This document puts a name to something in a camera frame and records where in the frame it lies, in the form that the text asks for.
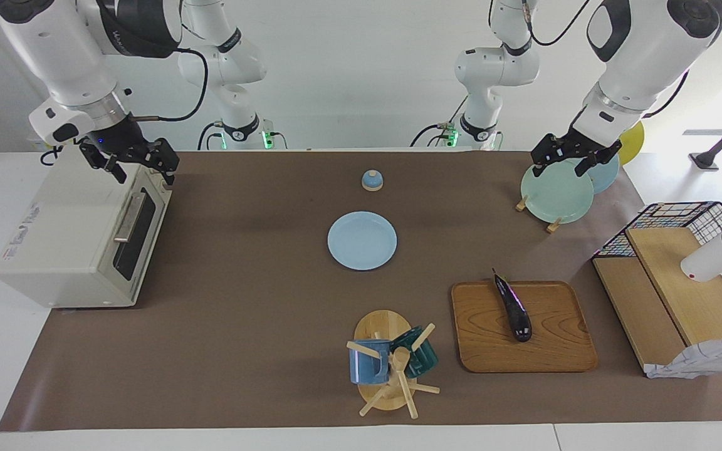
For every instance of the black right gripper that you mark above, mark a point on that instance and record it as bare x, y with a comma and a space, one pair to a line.
123, 143

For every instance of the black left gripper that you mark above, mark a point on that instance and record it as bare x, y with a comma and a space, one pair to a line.
577, 149

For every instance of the dark purple eggplant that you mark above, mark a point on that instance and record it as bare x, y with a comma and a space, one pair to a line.
514, 310

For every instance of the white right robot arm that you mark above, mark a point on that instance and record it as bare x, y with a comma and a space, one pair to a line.
60, 50

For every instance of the beige toaster oven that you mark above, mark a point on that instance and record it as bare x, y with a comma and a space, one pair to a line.
54, 232

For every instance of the mint green plate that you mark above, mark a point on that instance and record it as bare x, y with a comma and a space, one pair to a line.
555, 194

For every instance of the light blue racked plate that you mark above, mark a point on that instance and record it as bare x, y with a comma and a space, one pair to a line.
606, 176

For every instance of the wooden plate rack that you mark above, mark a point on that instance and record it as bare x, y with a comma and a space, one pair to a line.
521, 204

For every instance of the yellow plate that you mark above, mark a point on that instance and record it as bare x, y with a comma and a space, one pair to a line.
633, 143

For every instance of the light wooden stepped shelf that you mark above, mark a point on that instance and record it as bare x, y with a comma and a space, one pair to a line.
668, 275

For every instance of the brown wooden tray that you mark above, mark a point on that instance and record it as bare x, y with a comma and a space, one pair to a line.
555, 338

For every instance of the white plastic cup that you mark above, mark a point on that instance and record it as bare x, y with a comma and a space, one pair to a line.
712, 257

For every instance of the brown table mat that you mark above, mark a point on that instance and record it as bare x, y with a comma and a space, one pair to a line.
242, 344

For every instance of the dark green ceramic mug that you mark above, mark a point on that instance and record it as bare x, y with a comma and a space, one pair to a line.
425, 358

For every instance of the white marbled liner cloth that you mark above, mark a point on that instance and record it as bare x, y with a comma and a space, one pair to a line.
706, 360

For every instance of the wooden mug tree stand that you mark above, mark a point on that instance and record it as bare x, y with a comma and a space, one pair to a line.
380, 326

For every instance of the blue ceramic mug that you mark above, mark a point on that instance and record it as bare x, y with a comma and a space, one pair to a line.
367, 368

